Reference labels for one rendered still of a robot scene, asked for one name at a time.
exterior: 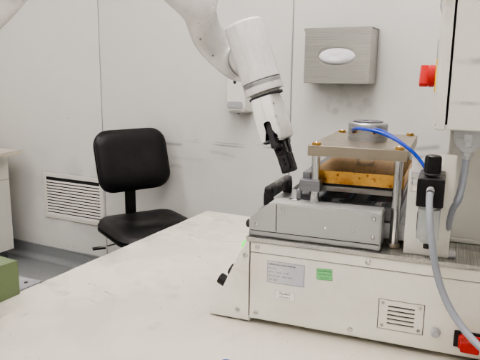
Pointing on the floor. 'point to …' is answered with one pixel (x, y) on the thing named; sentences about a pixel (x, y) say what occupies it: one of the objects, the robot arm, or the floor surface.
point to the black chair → (132, 181)
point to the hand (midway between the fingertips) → (287, 163)
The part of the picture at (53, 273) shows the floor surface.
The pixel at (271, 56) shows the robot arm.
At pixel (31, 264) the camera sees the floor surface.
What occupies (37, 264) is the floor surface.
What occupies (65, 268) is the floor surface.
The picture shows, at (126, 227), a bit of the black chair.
